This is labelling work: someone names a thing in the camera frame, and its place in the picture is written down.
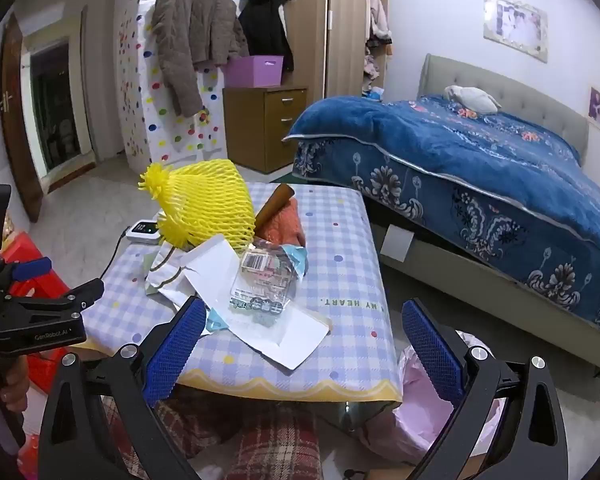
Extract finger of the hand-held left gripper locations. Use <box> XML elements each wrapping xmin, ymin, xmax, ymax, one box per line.
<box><xmin>0</xmin><ymin>256</ymin><xmax>53</xmax><ymax>282</ymax></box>
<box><xmin>0</xmin><ymin>277</ymin><xmax>106</xmax><ymax>313</ymax></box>

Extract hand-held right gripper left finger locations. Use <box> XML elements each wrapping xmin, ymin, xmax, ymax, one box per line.
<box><xmin>37</xmin><ymin>296</ymin><xmax>208</xmax><ymax>480</ymax></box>

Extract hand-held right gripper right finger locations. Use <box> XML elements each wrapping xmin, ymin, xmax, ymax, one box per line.
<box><xmin>401</xmin><ymin>298</ymin><xmax>568</xmax><ymax>480</ymax></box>

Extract light blue paper scrap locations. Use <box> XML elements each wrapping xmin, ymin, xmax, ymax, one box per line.
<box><xmin>205</xmin><ymin>308</ymin><xmax>229</xmax><ymax>333</ymax></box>

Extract white paper bag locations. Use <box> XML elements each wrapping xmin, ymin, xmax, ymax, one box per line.
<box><xmin>142</xmin><ymin>242</ymin><xmax>196</xmax><ymax>306</ymax></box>

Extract pink trash bag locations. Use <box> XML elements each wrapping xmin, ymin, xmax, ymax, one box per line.
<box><xmin>325</xmin><ymin>330</ymin><xmax>511</xmax><ymax>466</ymax></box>

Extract torn white paper sheet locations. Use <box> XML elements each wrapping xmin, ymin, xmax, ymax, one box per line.
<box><xmin>172</xmin><ymin>236</ymin><xmax>244</xmax><ymax>311</ymax></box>

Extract clear plastic package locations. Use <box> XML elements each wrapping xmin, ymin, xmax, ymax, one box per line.
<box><xmin>228</xmin><ymin>240</ymin><xmax>301</xmax><ymax>316</ymax></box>

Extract white envelope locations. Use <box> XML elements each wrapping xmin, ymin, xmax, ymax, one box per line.
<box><xmin>207</xmin><ymin>302</ymin><xmax>332</xmax><ymax>371</ymax></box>

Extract yellow foam fruit net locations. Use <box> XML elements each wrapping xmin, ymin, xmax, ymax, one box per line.
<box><xmin>138</xmin><ymin>158</ymin><xmax>258</xmax><ymax>254</ymax></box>

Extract light blue wrapper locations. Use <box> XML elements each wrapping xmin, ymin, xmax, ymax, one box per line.
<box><xmin>280</xmin><ymin>244</ymin><xmax>309</xmax><ymax>279</ymax></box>

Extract orange plastic bag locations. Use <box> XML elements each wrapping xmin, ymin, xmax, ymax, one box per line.
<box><xmin>257</xmin><ymin>197</ymin><xmax>308</xmax><ymax>249</ymax></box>

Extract brown paper cone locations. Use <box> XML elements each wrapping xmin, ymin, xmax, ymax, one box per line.
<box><xmin>254</xmin><ymin>184</ymin><xmax>297</xmax><ymax>228</ymax></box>

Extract person's left hand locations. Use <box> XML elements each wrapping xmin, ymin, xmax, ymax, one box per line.
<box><xmin>0</xmin><ymin>360</ymin><xmax>32</xmax><ymax>413</ymax></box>

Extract red plastic stool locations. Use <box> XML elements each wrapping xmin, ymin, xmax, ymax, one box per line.
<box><xmin>0</xmin><ymin>232</ymin><xmax>81</xmax><ymax>480</ymax></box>

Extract white mobile router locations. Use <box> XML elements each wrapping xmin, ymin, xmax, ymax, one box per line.
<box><xmin>125</xmin><ymin>219</ymin><xmax>161</xmax><ymax>245</ymax></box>

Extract checked dotted tablecloth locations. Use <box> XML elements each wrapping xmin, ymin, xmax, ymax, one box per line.
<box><xmin>82</xmin><ymin>182</ymin><xmax>403</xmax><ymax>406</ymax></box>

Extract white square card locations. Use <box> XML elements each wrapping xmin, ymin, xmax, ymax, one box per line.
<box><xmin>382</xmin><ymin>224</ymin><xmax>417</xmax><ymax>263</ymax></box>

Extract brown wooden door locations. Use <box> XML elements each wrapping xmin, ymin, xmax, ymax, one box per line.
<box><xmin>0</xmin><ymin>12</ymin><xmax>46</xmax><ymax>223</ymax></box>

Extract person's plaid trousers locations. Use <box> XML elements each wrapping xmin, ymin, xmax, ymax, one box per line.
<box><xmin>100</xmin><ymin>395</ymin><xmax>321</xmax><ymax>480</ymax></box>

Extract white polka dot wardrobe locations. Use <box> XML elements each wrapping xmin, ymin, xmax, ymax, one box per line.
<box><xmin>122</xmin><ymin>0</ymin><xmax>228</xmax><ymax>166</ymax></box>

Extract blue patterned blanket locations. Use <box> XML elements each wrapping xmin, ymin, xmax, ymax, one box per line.
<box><xmin>282</xmin><ymin>95</ymin><xmax>600</xmax><ymax>346</ymax></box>

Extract wooden drawer cabinet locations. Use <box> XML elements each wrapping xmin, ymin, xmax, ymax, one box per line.
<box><xmin>222</xmin><ymin>86</ymin><xmax>309</xmax><ymax>175</ymax></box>

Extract white cloth bundle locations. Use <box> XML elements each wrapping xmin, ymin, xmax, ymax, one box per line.
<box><xmin>443</xmin><ymin>85</ymin><xmax>502</xmax><ymax>114</ymax></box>

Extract grey upholstered bed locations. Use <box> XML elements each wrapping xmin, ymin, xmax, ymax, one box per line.
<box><xmin>370</xmin><ymin>53</ymin><xmax>600</xmax><ymax>376</ymax></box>

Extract brown quilted jacket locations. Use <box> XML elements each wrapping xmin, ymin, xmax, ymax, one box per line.
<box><xmin>151</xmin><ymin>0</ymin><xmax>248</xmax><ymax>117</ymax></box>

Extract purple plastic basket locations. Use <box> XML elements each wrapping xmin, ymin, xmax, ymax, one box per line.
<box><xmin>225</xmin><ymin>55</ymin><xmax>285</xmax><ymax>88</ymax></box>

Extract wooden wardrobe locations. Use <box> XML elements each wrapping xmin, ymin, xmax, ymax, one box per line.
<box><xmin>264</xmin><ymin>0</ymin><xmax>396</xmax><ymax>106</ymax></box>

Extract hanging pale clothes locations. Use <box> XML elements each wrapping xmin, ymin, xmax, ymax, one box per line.
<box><xmin>362</xmin><ymin>0</ymin><xmax>396</xmax><ymax>96</ymax></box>

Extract black jacket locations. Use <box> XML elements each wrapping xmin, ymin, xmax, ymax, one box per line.
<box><xmin>237</xmin><ymin>0</ymin><xmax>296</xmax><ymax>73</ymax></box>

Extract grey charging cable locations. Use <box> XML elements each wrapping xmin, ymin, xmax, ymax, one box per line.
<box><xmin>97</xmin><ymin>230</ymin><xmax>131</xmax><ymax>281</ymax></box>

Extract small wall poster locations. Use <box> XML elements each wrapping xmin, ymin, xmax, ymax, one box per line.
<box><xmin>587</xmin><ymin>86</ymin><xmax>600</xmax><ymax>133</ymax></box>

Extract large wall poster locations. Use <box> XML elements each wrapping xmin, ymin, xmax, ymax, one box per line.
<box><xmin>482</xmin><ymin>0</ymin><xmax>550</xmax><ymax>63</ymax></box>

